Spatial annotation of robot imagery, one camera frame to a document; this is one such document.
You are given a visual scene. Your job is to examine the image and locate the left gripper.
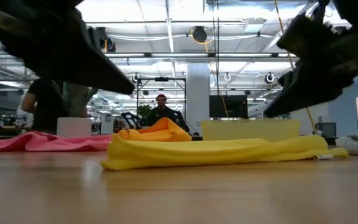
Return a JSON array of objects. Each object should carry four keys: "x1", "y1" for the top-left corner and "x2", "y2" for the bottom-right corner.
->
[{"x1": 0, "y1": 0, "x2": 135, "y2": 95}]

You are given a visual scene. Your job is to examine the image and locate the yellow microfiber towel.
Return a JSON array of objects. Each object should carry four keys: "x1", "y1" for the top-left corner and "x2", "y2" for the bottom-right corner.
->
[{"x1": 100, "y1": 134, "x2": 350, "y2": 171}]

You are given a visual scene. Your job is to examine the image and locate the pink microfiber towel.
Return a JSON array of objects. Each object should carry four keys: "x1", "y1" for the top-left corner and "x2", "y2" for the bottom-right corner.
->
[{"x1": 0, "y1": 130, "x2": 114, "y2": 152}]

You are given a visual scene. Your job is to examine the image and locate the orange microfiber towel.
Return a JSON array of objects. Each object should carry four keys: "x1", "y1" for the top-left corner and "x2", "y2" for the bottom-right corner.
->
[{"x1": 118, "y1": 117, "x2": 193, "y2": 142}]

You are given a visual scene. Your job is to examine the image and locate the small dark grey monitor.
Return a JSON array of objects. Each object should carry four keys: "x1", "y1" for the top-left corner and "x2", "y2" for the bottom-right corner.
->
[{"x1": 317, "y1": 122, "x2": 337, "y2": 138}]

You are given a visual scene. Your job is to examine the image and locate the person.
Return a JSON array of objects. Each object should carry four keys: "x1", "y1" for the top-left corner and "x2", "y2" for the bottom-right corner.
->
[
  {"x1": 21, "y1": 78, "x2": 71, "y2": 135},
  {"x1": 149, "y1": 93, "x2": 180, "y2": 127}
]

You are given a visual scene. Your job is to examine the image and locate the snake plant in white pot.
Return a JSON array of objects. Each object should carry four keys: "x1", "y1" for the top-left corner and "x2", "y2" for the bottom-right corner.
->
[{"x1": 57, "y1": 81, "x2": 99, "y2": 139}]

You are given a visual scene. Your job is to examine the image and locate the yellow translucent plastic bin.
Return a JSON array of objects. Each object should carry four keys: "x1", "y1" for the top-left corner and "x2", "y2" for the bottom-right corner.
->
[{"x1": 201, "y1": 119, "x2": 301, "y2": 142}]

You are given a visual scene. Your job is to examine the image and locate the black monitor screen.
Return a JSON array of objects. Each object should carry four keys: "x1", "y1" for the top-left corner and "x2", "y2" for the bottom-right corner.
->
[{"x1": 209, "y1": 95, "x2": 249, "y2": 119}]

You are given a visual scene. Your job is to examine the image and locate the black office chair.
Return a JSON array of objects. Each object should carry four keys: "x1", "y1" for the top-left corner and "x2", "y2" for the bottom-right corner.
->
[
  {"x1": 121, "y1": 111, "x2": 142, "y2": 130},
  {"x1": 172, "y1": 110, "x2": 190, "y2": 133}
]

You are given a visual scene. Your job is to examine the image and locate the green background plant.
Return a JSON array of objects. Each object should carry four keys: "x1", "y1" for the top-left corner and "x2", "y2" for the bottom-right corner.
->
[{"x1": 137, "y1": 105, "x2": 154, "y2": 127}]

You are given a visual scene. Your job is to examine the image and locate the white building column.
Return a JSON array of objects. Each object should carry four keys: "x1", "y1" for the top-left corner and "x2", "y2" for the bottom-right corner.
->
[{"x1": 186, "y1": 63, "x2": 210, "y2": 136}]

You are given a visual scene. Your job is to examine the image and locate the yellow hanging cable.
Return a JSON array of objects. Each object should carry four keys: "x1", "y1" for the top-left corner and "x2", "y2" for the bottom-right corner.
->
[{"x1": 273, "y1": 0, "x2": 319, "y2": 136}]

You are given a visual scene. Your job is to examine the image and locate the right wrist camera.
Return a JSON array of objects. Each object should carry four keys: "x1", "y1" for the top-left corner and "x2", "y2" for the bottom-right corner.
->
[{"x1": 277, "y1": 14, "x2": 335, "y2": 63}]

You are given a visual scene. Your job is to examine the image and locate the black aluminium table frame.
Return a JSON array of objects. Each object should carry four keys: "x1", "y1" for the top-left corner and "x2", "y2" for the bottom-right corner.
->
[{"x1": 317, "y1": 136, "x2": 338, "y2": 146}]

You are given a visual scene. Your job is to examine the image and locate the black hanging cable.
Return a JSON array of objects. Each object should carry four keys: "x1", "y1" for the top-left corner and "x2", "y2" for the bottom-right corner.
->
[{"x1": 211, "y1": 0, "x2": 221, "y2": 119}]

